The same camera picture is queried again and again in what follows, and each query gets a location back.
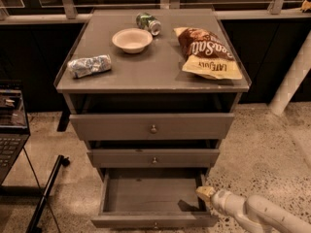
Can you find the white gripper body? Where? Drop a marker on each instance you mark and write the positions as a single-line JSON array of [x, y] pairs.
[[222, 198]]

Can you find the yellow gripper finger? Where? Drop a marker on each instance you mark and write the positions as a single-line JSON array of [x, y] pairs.
[[205, 193]]

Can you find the grey bottom drawer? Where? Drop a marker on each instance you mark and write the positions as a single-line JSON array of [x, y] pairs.
[[152, 198]]

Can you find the grey drawer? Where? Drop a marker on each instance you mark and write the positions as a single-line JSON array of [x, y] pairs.
[[114, 127], [152, 198], [153, 158]]

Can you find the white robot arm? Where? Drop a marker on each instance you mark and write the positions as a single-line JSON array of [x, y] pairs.
[[255, 213]]

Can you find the grey middle drawer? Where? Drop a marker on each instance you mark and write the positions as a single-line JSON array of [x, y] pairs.
[[153, 158]]

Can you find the grey top drawer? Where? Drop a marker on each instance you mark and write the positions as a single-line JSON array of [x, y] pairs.
[[114, 127]]

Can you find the grey three-drawer cabinet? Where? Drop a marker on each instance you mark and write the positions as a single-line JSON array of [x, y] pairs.
[[151, 82]]

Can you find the brown yellow chip bag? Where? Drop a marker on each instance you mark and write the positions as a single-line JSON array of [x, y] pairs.
[[205, 55]]

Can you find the white diagonal pole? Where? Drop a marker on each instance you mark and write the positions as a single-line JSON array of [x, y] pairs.
[[293, 79]]

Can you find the crumpled blue white bag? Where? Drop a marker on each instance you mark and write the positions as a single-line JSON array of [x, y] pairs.
[[89, 66]]

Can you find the green soda can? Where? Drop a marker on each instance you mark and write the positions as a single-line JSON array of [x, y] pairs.
[[148, 22]]

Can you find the black laptop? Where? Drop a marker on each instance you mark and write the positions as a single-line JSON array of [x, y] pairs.
[[14, 126]]

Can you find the metal railing with glass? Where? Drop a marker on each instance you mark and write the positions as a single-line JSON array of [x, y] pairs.
[[55, 11]]

